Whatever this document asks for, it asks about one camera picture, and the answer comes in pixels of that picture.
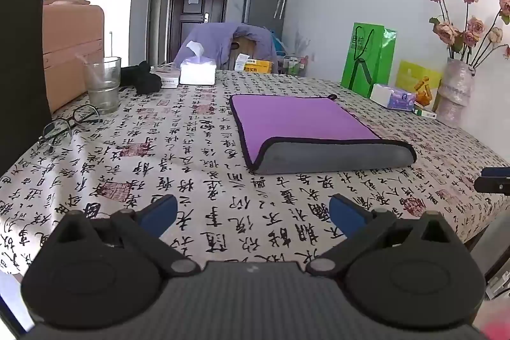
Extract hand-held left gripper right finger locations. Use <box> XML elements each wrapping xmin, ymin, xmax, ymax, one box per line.
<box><xmin>306</xmin><ymin>193</ymin><xmax>458</xmax><ymax>278</ymax></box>

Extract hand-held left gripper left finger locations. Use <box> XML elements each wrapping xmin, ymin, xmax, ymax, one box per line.
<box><xmin>53</xmin><ymin>194</ymin><xmax>202</xmax><ymax>279</ymax></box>

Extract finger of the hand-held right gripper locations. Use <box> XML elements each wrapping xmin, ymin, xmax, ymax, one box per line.
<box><xmin>474</xmin><ymin>166</ymin><xmax>510</xmax><ymax>196</ymax></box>

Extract purple and grey towel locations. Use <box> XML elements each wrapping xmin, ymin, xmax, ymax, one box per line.
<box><xmin>229</xmin><ymin>93</ymin><xmax>417</xmax><ymax>176</ymax></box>

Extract calligraphy print tablecloth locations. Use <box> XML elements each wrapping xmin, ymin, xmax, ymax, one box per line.
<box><xmin>0</xmin><ymin>68</ymin><xmax>510</xmax><ymax>278</ymax></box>

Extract white textured vase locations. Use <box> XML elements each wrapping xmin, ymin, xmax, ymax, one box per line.
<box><xmin>434</xmin><ymin>57</ymin><xmax>477</xmax><ymax>127</ymax></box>

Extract small green box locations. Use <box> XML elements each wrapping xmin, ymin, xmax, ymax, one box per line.
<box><xmin>413</xmin><ymin>106</ymin><xmax>438</xmax><ymax>120</ymax></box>

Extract purple and white tissue pack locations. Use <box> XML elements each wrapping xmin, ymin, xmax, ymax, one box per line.
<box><xmin>370</xmin><ymin>83</ymin><xmax>417</xmax><ymax>112</ymax></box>

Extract yellow paper bag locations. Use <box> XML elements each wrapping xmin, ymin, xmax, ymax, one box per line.
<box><xmin>396</xmin><ymin>60</ymin><xmax>444</xmax><ymax>112</ymax></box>

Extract flat white and red box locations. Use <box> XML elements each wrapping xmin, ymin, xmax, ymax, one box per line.
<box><xmin>153</xmin><ymin>71</ymin><xmax>182</xmax><ymax>89</ymax></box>

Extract black cloth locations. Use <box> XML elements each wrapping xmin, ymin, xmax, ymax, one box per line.
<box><xmin>120</xmin><ymin>61</ymin><xmax>164</xmax><ymax>95</ymax></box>

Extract clear drinking glass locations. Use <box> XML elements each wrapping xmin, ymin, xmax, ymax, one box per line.
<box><xmin>82</xmin><ymin>56</ymin><xmax>122</xmax><ymax>115</ymax></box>

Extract green paper bag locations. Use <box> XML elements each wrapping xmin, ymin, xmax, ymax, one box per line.
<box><xmin>340</xmin><ymin>22</ymin><xmax>398</xmax><ymax>99</ymax></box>

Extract dried pink roses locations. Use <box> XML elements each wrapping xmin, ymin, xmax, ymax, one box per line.
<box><xmin>423</xmin><ymin>0</ymin><xmax>510</xmax><ymax>67</ymax></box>

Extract yellow box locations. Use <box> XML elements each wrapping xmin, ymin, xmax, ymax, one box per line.
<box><xmin>243</xmin><ymin>60</ymin><xmax>275</xmax><ymax>74</ymax></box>

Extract purple jacket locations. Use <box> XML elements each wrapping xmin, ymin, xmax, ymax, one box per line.
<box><xmin>174</xmin><ymin>21</ymin><xmax>279</xmax><ymax>71</ymax></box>

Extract wooden chair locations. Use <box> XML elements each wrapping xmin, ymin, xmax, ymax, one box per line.
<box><xmin>229</xmin><ymin>35</ymin><xmax>256</xmax><ymax>71</ymax></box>

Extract blue plastic bag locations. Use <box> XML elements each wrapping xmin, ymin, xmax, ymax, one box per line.
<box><xmin>270</xmin><ymin>30</ymin><xmax>288</xmax><ymax>56</ymax></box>

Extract pink upholstered furniture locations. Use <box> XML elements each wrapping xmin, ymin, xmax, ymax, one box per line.
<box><xmin>41</xmin><ymin>0</ymin><xmax>105</xmax><ymax>114</ymax></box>

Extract black panel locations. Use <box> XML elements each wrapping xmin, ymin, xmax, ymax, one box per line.
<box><xmin>0</xmin><ymin>0</ymin><xmax>53</xmax><ymax>176</ymax></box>

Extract dark brown door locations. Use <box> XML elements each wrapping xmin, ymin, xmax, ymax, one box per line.
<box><xmin>167</xmin><ymin>0</ymin><xmax>231</xmax><ymax>64</ymax></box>

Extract grey refrigerator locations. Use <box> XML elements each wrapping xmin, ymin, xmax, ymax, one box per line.
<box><xmin>242</xmin><ymin>0</ymin><xmax>291</xmax><ymax>40</ymax></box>

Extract black frame eyeglasses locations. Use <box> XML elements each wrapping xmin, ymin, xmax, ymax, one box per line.
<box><xmin>37</xmin><ymin>104</ymin><xmax>103</xmax><ymax>148</ymax></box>

